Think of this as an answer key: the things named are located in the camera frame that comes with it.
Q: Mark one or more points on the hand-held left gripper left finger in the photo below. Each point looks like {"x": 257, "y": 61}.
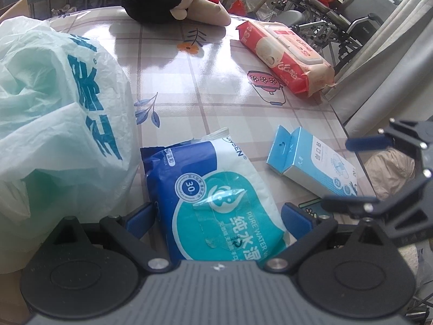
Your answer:
{"x": 139, "y": 219}

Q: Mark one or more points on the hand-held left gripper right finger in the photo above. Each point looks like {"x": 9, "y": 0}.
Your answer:
{"x": 297, "y": 219}

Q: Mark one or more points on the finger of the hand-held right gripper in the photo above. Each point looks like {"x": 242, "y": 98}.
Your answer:
{"x": 351, "y": 206}
{"x": 367, "y": 143}

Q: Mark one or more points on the blue white carton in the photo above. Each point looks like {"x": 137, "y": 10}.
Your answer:
{"x": 311, "y": 166}

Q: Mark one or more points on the blue wet wipes pack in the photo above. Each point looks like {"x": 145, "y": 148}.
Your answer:
{"x": 216, "y": 196}

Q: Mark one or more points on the white green plastic bag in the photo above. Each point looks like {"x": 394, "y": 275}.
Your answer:
{"x": 57, "y": 115}

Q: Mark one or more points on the brown cardboard box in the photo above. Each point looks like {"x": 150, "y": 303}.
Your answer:
{"x": 13, "y": 8}

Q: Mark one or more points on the beige cloth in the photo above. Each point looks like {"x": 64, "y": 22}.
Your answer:
{"x": 389, "y": 172}

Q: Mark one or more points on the grey curtain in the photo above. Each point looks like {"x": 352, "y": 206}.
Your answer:
{"x": 392, "y": 57}

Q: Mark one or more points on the red wet wipes pack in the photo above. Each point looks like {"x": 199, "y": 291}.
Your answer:
{"x": 287, "y": 57}

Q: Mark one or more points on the wheelchair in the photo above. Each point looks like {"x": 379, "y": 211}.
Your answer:
{"x": 341, "y": 20}

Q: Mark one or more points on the small red bag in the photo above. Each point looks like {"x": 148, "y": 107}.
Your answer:
{"x": 239, "y": 6}

